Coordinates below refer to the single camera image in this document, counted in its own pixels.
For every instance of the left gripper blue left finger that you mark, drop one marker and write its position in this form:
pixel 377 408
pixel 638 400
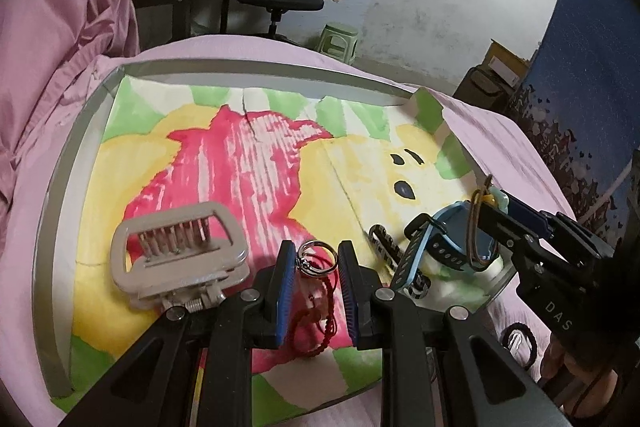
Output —
pixel 195 368

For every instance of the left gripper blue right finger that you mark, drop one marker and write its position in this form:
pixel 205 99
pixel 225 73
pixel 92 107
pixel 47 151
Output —
pixel 439 368

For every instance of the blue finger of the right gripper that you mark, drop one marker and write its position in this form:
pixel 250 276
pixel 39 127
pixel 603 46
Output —
pixel 508 232
pixel 525 209

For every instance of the blue smart watch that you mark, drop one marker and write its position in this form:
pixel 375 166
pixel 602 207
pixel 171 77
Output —
pixel 442 238

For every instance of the beige hair claw clip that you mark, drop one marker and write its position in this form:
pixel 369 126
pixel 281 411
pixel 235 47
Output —
pixel 185 256

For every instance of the silver bangle rings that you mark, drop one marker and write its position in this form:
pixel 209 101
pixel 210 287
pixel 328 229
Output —
pixel 316 256

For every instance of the right hand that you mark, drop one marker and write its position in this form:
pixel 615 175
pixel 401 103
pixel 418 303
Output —
pixel 602 380

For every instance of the blue patterned wardrobe cover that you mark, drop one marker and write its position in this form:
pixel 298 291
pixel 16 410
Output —
pixel 579 106

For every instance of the dark bag on floor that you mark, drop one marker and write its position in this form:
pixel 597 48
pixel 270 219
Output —
pixel 483 88

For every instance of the cardboard box on floor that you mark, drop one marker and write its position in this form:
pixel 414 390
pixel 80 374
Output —
pixel 509 67

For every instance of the white shallow cardboard box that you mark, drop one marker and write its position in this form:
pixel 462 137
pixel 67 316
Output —
pixel 55 292

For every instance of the green plastic stool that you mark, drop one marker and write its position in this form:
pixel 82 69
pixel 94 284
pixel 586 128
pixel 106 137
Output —
pixel 339 41

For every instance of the pink curtain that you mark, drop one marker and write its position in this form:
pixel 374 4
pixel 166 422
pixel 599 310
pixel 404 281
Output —
pixel 45 46

